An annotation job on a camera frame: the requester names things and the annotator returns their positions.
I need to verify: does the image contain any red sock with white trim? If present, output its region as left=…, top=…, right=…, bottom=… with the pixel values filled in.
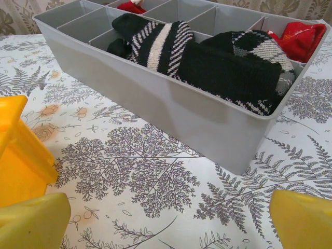
left=116, top=0, right=147, bottom=15

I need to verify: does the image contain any grey plastic divided organizer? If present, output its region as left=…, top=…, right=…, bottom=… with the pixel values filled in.
left=33, top=0, right=328, bottom=175

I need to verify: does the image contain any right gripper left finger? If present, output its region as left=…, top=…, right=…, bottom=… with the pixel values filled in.
left=0, top=192, right=72, bottom=249

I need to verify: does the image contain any red sock with orange print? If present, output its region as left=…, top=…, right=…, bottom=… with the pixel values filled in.
left=267, top=22, right=327, bottom=63

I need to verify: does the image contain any yellow plastic bin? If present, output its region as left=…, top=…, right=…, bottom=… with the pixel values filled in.
left=0, top=94, right=58, bottom=208

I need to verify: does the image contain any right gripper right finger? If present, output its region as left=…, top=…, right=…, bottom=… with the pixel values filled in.
left=269, top=189, right=332, bottom=249

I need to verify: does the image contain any black plaid sock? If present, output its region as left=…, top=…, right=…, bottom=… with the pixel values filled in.
left=178, top=30, right=296, bottom=117

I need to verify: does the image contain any black white striped sock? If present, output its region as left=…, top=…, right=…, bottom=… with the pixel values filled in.
left=106, top=12, right=197, bottom=78

